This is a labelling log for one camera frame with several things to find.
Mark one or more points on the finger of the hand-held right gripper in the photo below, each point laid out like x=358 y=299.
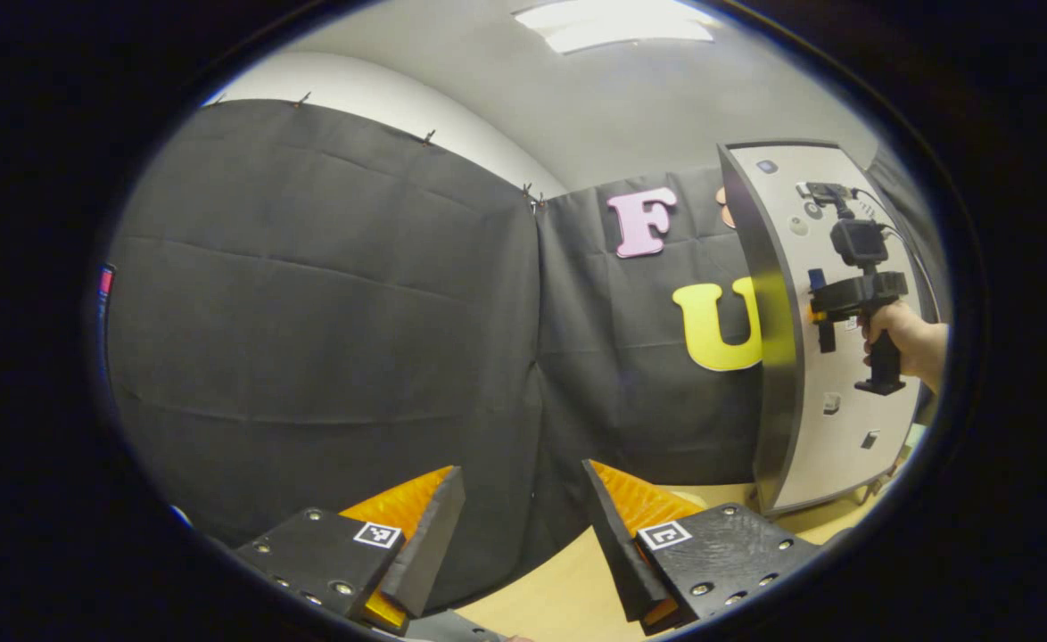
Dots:
x=816 y=314

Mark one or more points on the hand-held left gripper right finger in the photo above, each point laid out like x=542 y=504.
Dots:
x=617 y=553

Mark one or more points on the large ceiling light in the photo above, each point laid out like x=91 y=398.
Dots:
x=613 y=25

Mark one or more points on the grey cabinet door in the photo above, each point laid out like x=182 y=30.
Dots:
x=845 y=428

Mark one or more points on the small red object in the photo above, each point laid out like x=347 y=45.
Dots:
x=106 y=281

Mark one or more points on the black backdrop cloth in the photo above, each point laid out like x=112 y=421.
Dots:
x=309 y=312

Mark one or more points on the dark grey cabinet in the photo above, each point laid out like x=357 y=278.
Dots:
x=769 y=401

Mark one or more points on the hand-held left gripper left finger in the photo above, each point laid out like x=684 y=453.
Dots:
x=430 y=553

